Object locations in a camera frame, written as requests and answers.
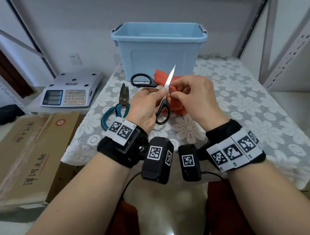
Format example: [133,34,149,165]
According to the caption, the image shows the person's right hand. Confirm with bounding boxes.
[167,75,230,133]

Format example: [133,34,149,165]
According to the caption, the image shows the person's left hand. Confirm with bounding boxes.
[125,87,172,133]

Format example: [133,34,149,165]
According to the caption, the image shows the red cloth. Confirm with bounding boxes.
[155,69,188,117]

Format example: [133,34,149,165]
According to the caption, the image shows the black-handled scissors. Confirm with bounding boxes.
[130,64,177,125]

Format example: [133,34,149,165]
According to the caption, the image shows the person's right forearm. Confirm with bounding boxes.
[227,159,310,235]

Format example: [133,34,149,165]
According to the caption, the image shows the person's left forearm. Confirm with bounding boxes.
[25,152,133,235]

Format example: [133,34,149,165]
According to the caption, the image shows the light blue plastic storage bin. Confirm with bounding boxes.
[111,22,208,82]

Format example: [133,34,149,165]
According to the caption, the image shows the white lace tablecloth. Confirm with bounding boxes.
[61,55,310,190]

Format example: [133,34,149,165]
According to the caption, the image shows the white electronic weighing scale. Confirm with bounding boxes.
[39,72,104,108]

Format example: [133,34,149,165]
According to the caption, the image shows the brown cardboard box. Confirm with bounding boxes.
[0,112,86,207]

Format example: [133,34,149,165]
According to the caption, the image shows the dark brown wooden door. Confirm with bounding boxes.
[0,49,35,99]

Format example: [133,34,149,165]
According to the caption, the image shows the black bag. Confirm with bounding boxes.
[0,104,26,125]

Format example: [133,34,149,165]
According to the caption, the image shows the teal-handled metal shears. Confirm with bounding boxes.
[101,83,131,130]

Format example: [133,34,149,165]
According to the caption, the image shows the black left wrist strap with markers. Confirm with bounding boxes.
[97,117,149,169]

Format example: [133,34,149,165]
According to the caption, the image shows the black wrist strap with markers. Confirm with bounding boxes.
[205,119,266,172]
[97,117,149,169]

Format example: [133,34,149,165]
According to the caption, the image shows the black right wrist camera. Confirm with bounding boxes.
[178,144,202,182]

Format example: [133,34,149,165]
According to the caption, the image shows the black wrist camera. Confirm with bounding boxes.
[141,137,174,185]
[178,144,202,182]

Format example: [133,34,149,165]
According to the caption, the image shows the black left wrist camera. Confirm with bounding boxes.
[141,137,174,185]

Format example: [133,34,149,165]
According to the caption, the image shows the black right wrist strap with markers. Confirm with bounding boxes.
[205,119,266,172]

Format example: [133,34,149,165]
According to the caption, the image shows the black right camera cable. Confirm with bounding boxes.
[201,171,234,235]

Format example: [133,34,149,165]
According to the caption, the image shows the black camera cable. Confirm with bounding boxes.
[120,171,144,202]
[201,171,234,235]

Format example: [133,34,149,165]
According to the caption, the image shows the black left camera cable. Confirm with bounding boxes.
[120,171,144,202]

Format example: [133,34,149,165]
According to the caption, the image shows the grey metal shelf frame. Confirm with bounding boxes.
[232,0,310,92]
[0,0,58,115]

